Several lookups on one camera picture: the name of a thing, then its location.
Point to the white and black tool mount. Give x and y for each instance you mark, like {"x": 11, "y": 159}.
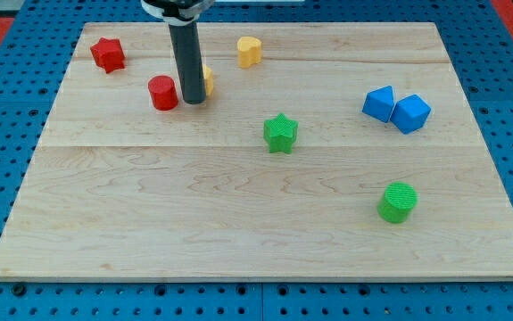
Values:
{"x": 176, "y": 12}

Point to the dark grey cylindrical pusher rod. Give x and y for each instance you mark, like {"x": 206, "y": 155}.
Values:
{"x": 187, "y": 52}

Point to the yellow hexagon block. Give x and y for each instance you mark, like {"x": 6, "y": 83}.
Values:
{"x": 208, "y": 80}

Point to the yellow heart block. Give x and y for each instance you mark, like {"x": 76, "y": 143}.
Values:
{"x": 249, "y": 51}

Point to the red cylinder block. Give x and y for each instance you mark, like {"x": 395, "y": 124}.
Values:
{"x": 163, "y": 92}

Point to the red star block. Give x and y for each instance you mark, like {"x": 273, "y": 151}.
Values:
{"x": 108, "y": 54}

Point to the green star block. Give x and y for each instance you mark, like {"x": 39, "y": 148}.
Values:
{"x": 280, "y": 133}

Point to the wooden board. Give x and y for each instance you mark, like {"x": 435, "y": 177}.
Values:
{"x": 117, "y": 191}

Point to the blue triangular block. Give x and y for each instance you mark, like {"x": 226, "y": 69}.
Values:
{"x": 379, "y": 103}

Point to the blue cube block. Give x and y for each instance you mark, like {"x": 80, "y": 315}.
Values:
{"x": 410, "y": 114}

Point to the green cylinder block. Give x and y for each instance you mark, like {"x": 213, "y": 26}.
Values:
{"x": 397, "y": 202}

